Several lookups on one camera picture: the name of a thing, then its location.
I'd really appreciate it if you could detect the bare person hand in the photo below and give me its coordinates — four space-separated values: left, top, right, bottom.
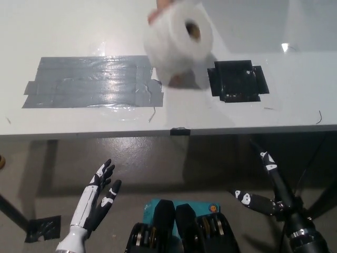
147 0 185 88

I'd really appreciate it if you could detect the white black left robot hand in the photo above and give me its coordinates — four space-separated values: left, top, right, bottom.
55 159 122 253

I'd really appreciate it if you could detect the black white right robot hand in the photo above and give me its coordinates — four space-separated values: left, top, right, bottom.
234 139 316 237

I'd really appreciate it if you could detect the white toilet paper roll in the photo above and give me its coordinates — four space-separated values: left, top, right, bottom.
143 0 213 92

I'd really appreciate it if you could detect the black teal robot torso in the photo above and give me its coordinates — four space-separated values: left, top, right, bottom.
125 199 240 253

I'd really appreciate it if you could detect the grey duct tape patch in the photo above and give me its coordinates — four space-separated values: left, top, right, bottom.
21 54 164 109

